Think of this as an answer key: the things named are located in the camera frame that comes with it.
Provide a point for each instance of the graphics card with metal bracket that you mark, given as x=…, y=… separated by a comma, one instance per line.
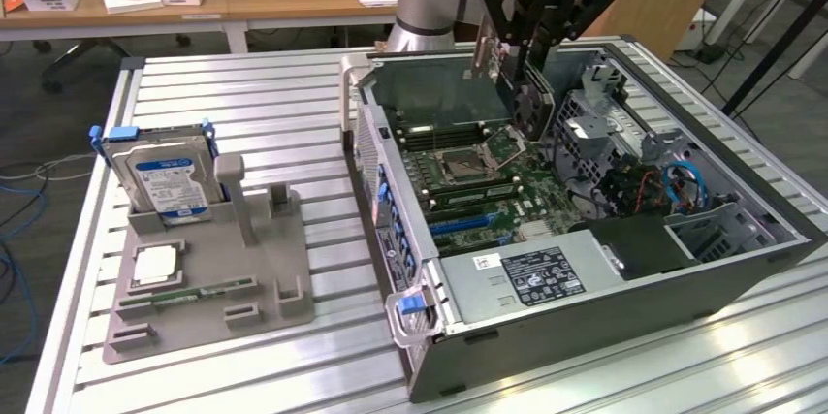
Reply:
x=533, y=104

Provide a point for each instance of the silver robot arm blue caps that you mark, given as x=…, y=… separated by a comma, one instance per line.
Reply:
x=427, y=2

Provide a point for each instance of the grey metal drive cage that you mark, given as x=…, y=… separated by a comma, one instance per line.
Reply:
x=592, y=142

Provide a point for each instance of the black RAM slot bank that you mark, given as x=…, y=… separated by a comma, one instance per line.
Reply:
x=468, y=196
x=440, y=137

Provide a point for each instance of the metal socket cover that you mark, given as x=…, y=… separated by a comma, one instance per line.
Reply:
x=501, y=152

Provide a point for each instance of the black stand pole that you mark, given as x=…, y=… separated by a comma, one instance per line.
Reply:
x=776, y=55

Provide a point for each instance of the CPU socket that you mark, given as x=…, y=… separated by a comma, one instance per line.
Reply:
x=463, y=164

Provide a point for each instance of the green motherboard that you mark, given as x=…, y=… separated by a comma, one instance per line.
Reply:
x=536, y=191

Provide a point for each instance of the blue expansion slot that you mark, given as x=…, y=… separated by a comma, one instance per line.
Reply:
x=463, y=226

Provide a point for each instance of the silver chipset heatsink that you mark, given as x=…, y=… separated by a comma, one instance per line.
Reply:
x=533, y=231

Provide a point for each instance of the grey disk bay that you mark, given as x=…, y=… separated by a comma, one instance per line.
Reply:
x=731, y=234

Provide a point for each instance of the grey power supply unit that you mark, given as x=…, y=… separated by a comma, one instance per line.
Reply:
x=472, y=288

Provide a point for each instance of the blue case latch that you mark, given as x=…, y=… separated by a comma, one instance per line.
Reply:
x=411, y=306

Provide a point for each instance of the hard disk with blue carrier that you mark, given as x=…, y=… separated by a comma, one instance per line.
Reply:
x=161, y=181

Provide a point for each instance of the black office chair base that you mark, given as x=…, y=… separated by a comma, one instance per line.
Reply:
x=77, y=53

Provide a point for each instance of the open black PC case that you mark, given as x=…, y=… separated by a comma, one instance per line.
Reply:
x=581, y=336

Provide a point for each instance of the silver CPU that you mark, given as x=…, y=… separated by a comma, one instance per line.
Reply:
x=155, y=266

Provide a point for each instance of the green RAM stick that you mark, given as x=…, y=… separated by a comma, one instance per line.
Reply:
x=193, y=295

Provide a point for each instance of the orange cardboard box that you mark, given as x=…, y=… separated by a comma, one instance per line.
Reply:
x=9, y=1

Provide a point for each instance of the grey parts rack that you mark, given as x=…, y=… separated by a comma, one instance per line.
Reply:
x=213, y=327

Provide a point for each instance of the black intrusion switch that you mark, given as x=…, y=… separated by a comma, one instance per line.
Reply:
x=383, y=133

